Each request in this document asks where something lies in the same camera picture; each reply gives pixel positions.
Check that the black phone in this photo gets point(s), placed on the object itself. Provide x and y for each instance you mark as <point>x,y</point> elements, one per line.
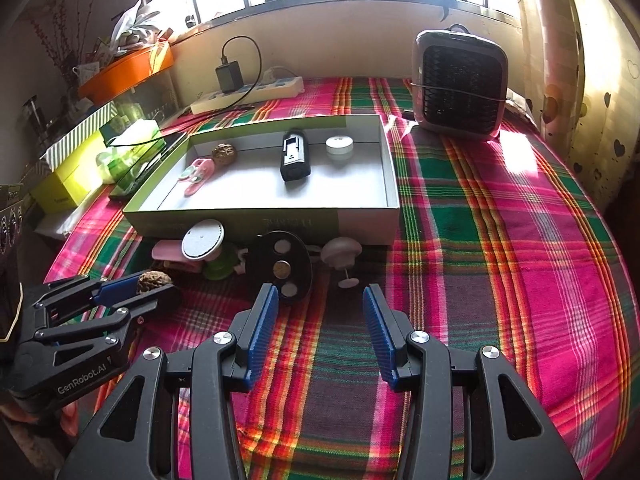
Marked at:
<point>135,180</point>

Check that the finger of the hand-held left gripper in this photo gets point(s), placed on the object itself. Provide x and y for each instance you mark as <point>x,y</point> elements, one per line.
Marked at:
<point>117,290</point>
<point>160,302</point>

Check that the green cardboard box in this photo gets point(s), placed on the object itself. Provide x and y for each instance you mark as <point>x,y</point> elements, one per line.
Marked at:
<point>250,195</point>

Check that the heart print curtain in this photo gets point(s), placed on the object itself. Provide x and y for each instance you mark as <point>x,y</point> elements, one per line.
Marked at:
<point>590,85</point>

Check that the orange box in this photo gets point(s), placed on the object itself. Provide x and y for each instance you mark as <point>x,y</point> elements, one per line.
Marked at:
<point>125,72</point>

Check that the glass jar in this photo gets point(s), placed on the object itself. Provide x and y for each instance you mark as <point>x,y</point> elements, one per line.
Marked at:
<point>32,115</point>

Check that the black power adapter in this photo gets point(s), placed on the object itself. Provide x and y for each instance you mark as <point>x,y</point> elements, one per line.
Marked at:
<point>229,77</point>

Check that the red dried branches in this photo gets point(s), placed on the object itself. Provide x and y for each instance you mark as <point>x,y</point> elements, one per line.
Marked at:
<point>55,35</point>

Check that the white power strip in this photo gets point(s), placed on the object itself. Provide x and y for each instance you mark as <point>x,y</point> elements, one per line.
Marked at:
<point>270,89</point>

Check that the black battery charger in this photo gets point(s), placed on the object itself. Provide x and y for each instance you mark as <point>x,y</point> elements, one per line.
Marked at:
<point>295,160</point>

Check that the plaid pink green tablecloth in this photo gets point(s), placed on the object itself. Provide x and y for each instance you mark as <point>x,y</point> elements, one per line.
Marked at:
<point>450,260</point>

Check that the green leafy plant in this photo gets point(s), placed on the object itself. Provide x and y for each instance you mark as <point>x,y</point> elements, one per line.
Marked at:
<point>140,25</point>

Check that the white round plastic hook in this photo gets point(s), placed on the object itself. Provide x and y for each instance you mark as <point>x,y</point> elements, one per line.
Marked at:
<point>340,250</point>

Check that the white-topped green spool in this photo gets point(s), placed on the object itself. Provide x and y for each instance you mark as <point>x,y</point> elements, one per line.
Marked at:
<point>202,240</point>

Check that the green tissue pack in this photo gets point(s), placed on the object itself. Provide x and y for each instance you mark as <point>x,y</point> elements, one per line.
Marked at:
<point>140,132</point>

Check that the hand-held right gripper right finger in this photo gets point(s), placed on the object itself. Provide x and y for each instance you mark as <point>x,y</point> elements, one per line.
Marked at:
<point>380,340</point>

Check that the clear glass tank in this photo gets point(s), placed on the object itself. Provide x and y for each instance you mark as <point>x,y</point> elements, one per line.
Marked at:
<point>155,95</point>

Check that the pink nail clipper with lens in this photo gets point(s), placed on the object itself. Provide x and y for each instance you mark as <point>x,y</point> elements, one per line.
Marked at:
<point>200,175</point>

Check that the long pink plastic clip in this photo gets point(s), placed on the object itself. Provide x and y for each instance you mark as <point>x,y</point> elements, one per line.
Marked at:
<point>167,252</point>

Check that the brown walnut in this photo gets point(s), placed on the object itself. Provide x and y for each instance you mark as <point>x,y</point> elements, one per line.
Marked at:
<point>223,153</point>
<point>155,281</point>

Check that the yellow box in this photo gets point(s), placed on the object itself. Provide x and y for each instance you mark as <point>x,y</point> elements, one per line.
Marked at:
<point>70,180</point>

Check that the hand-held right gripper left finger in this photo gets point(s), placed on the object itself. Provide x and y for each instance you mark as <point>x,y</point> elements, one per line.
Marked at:
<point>262,330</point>

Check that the white round cap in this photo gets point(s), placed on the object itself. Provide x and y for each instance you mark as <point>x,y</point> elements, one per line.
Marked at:
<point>339,146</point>

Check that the grey portable heater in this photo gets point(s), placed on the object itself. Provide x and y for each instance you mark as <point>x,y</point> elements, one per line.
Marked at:
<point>455,85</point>

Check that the black oval holder silver discs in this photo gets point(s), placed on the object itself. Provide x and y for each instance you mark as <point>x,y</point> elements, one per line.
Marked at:
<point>280,267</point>

